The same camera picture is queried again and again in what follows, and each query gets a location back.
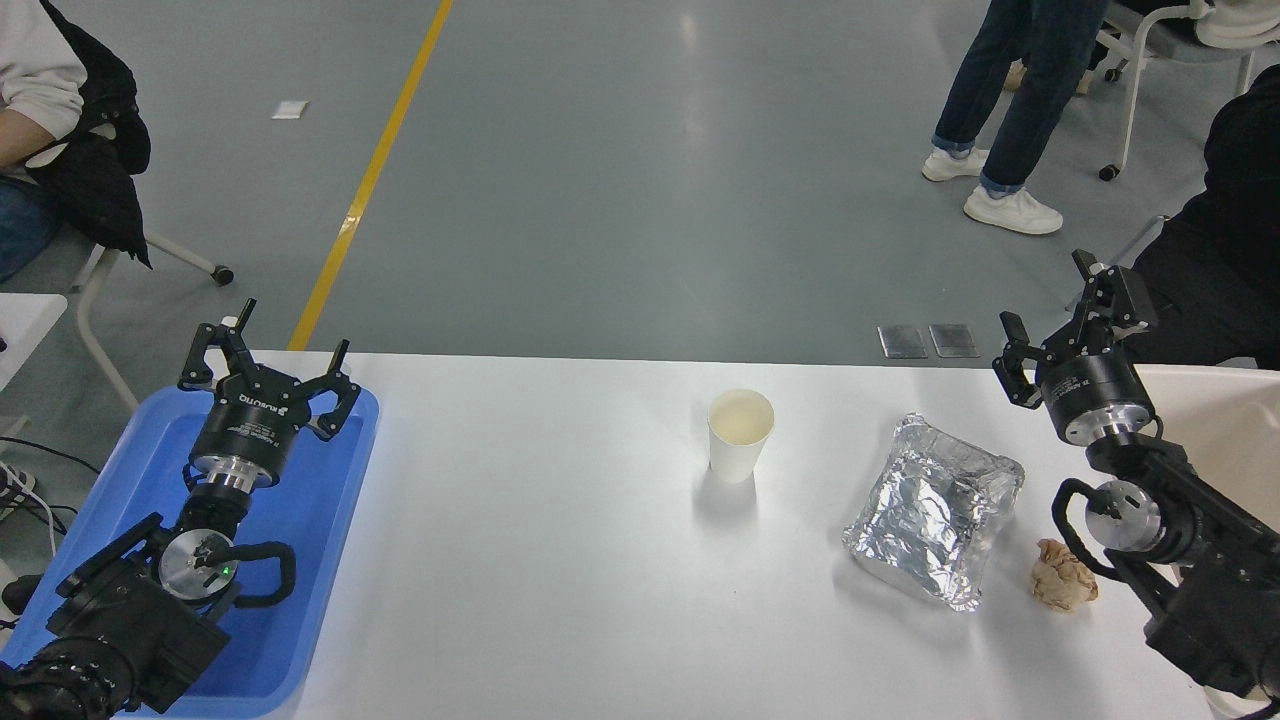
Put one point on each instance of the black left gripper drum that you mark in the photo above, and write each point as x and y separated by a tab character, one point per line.
250	420

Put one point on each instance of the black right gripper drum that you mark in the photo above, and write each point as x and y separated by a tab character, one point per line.
1090	385

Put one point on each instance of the white paper cup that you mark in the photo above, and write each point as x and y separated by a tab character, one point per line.
738	440

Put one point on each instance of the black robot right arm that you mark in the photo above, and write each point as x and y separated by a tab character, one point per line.
1200	560

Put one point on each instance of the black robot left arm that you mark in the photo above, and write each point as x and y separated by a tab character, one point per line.
130	620

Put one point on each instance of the grey metal chair leg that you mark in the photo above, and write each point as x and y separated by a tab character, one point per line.
1140	240

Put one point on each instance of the grey metal floor plate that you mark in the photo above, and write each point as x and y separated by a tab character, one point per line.
954	340
903	341

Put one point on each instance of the blue plastic tray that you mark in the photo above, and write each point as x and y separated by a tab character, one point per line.
300	520

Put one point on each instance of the person in dark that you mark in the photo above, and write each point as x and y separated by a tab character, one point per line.
1230	250

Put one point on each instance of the large pale bin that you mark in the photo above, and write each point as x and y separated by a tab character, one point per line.
1220	420

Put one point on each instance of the white-legged wheeled chair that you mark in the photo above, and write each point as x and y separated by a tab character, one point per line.
90	330

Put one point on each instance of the crumpled silver foil tray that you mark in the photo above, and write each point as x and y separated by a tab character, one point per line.
930	510

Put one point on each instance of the crumpled tan paper ball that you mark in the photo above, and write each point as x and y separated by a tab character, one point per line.
1062	578

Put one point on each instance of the small white side table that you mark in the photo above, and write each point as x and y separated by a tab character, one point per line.
25	330

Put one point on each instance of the white-framed grey chair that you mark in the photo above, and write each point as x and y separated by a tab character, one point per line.
1140	70

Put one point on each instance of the seated person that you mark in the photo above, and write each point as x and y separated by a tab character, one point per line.
1240	25
95	150

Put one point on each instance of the walking person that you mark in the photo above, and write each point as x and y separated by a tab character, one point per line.
1020	80

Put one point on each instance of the black and white shoe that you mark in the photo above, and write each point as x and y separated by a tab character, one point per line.
12	490

